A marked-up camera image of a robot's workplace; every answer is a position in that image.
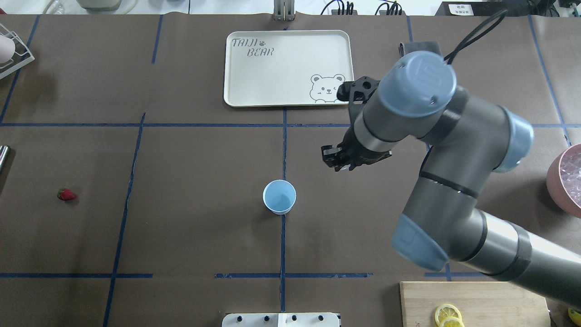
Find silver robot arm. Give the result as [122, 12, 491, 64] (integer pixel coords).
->
[321, 50, 581, 310]

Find steel muddler black tip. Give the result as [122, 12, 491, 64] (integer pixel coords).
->
[0, 145, 10, 172]

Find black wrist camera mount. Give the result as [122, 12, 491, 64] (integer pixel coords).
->
[336, 76, 380, 124]

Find lemon slices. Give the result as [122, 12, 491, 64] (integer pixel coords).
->
[433, 303, 465, 327]

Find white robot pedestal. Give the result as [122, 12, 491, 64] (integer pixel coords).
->
[222, 312, 342, 327]

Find white cup rack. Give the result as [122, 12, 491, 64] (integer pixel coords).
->
[0, 24, 35, 80]

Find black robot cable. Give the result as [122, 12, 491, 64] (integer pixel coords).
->
[443, 9, 509, 64]

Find pink bowl of ice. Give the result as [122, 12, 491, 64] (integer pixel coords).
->
[546, 144, 581, 218]

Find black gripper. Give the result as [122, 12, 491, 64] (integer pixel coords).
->
[321, 129, 393, 170]

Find wooden cutting board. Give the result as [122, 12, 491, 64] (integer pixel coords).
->
[399, 282, 551, 327]

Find yellow lemon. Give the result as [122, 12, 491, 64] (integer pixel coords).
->
[568, 308, 581, 327]

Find cream bear tray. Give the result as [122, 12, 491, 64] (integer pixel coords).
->
[223, 30, 354, 107]

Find grey folded cloth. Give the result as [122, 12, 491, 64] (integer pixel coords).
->
[398, 41, 444, 58]

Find aluminium frame post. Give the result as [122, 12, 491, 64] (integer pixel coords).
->
[273, 0, 296, 21]

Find light blue plastic cup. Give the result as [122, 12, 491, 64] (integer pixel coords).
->
[263, 179, 297, 215]

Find pink cup on rack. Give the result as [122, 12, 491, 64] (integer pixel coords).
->
[0, 35, 16, 64]

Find red strawberry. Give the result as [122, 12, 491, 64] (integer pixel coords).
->
[57, 188, 77, 201]

